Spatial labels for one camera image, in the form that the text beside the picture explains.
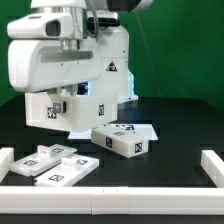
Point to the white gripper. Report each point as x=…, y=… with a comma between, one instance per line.
x=37, y=65

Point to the white cabinet body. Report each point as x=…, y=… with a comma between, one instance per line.
x=82, y=112

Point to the white cabinet box with tags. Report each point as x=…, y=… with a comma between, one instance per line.
x=120, y=141

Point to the white cabinet door with knob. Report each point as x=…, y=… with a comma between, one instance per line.
x=68, y=172

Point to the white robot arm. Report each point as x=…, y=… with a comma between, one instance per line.
x=63, y=43

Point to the white cabinet door left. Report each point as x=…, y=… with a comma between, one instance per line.
x=44, y=159

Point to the white tag sheet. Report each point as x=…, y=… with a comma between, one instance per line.
x=146, y=130

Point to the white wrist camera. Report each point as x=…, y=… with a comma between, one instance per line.
x=41, y=26

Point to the white left wall block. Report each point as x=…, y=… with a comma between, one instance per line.
x=6, y=158

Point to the white wall block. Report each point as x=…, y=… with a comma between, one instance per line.
x=6, y=158
x=213, y=165

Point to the white front wall rail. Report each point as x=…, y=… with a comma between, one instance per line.
x=112, y=200

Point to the white right wall block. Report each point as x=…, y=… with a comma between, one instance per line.
x=213, y=165

